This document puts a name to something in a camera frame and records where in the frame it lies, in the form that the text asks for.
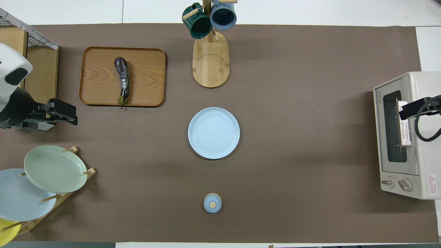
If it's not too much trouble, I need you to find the wooden mug tree stand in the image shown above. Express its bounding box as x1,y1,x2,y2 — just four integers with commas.
183,0,238,89

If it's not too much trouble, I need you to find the yellow plate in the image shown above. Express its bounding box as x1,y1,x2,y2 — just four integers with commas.
0,218,22,248

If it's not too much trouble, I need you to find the glass toaster oven door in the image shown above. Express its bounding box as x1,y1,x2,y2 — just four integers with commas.
373,76,417,175

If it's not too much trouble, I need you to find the blue mug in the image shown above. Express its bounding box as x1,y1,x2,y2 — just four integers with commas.
209,0,238,31

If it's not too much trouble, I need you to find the wooden plate rack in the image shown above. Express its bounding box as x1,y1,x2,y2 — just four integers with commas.
0,146,96,236

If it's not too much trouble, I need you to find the brown table mat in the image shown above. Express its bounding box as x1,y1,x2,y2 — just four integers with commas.
0,23,440,244

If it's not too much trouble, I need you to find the cream toaster oven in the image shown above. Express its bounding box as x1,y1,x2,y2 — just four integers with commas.
373,71,441,200

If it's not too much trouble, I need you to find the blue lid with wooden knob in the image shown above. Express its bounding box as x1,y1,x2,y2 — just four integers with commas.
203,193,223,214

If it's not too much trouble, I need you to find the wooden shelf with wire basket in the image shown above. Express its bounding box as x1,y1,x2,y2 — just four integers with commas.
0,8,60,104

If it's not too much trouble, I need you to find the large light blue plate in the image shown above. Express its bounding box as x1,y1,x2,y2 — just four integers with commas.
0,168,58,222

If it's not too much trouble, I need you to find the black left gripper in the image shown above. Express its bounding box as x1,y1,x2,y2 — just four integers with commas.
21,99,79,132

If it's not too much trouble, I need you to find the small light blue plate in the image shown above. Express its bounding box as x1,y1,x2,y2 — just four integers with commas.
188,107,240,160

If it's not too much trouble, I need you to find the marble patterned cloth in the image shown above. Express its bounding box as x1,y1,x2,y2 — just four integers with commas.
0,8,59,51

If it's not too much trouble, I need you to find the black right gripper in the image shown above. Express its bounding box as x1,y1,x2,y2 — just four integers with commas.
399,95,441,121

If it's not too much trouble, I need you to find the pale green plate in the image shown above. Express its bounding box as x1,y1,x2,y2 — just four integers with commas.
24,145,88,194

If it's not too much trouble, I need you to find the wooden serving tray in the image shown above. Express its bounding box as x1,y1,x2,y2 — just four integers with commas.
78,46,167,107

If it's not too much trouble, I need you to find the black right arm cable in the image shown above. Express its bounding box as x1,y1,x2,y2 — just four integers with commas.
414,96,441,142

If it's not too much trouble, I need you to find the dark green mug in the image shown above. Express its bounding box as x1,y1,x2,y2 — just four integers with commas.
182,3,213,40

